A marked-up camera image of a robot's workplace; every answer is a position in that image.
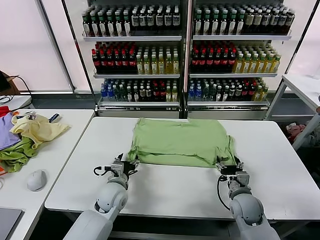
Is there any green cap white label bottle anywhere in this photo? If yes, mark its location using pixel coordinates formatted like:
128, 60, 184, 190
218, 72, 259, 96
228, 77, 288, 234
202, 13, 211, 36
82, 12, 91, 38
98, 12, 106, 38
219, 13, 228, 36
106, 12, 115, 38
123, 12, 131, 38
236, 13, 245, 36
228, 13, 237, 36
211, 13, 220, 36
114, 12, 123, 38
194, 13, 203, 36
90, 12, 99, 38

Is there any crumpled green garment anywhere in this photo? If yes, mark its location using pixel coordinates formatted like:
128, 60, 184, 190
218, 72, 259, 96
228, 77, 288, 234
0, 136, 39, 174

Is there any light green polo shirt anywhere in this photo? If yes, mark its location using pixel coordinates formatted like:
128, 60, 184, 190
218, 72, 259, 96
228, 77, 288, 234
127, 117, 237, 169

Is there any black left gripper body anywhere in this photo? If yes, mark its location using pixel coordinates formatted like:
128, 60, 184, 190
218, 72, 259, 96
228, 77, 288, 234
119, 161, 138, 177

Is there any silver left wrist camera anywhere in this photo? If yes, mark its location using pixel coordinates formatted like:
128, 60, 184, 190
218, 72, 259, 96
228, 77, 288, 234
109, 163, 124, 177

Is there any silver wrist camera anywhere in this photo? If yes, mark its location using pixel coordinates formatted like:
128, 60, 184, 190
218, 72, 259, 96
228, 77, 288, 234
109, 163, 124, 177
234, 171, 251, 187

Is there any blue white striped item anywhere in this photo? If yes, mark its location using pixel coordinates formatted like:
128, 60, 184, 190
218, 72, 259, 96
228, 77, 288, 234
48, 113, 63, 124

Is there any pink cloth pile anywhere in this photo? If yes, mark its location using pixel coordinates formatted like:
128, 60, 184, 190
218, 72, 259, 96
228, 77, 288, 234
285, 122, 307, 141

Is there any dark bottle blue white label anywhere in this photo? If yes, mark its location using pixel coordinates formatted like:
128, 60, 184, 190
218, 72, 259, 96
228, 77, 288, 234
131, 10, 140, 31
146, 10, 155, 31
139, 10, 147, 31
155, 10, 164, 31
172, 10, 181, 31
164, 10, 172, 31

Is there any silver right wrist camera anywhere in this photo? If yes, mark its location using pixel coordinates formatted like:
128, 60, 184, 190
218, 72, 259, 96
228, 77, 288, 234
234, 171, 251, 187

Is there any black power cable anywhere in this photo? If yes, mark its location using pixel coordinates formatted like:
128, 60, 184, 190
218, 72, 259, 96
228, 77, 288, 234
9, 74, 33, 97

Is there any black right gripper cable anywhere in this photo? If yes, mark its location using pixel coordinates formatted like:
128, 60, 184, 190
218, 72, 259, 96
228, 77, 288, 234
216, 174, 233, 209

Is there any grey laptop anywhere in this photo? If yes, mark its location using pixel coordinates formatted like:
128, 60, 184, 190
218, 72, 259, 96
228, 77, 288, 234
0, 207, 26, 240

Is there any grey computer mouse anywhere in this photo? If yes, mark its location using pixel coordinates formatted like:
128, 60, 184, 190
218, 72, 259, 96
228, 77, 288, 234
26, 169, 48, 193

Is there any white metal frame table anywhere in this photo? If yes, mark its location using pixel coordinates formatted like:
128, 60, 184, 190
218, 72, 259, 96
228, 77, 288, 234
264, 74, 320, 151

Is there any grey cloth pile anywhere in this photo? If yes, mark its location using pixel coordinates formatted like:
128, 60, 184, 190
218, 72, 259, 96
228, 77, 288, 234
306, 123, 320, 147

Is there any purple garment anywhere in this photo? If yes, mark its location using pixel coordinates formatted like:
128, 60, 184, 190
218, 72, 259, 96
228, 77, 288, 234
0, 112, 23, 152

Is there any pale yellow garment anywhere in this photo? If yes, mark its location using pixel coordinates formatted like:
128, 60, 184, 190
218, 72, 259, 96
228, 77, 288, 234
9, 113, 72, 150

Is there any metal beverage display shelf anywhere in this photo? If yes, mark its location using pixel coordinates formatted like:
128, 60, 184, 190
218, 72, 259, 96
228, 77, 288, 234
61, 0, 188, 120
186, 0, 320, 121

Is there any dark tea bottle pale label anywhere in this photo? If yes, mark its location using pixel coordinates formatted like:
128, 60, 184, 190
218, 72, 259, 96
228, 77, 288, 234
245, 11, 254, 35
261, 11, 270, 35
270, 11, 279, 35
253, 11, 262, 35
286, 11, 295, 35
278, 11, 287, 35

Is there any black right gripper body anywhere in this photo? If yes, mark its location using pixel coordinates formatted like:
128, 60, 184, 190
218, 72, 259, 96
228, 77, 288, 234
219, 164, 242, 177

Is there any black left camera cable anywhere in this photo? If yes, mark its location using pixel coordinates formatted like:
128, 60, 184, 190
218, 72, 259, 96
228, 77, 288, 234
93, 166, 113, 177

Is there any brown cardboard box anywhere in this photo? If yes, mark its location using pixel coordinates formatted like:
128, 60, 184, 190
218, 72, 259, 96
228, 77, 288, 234
6, 74, 22, 93

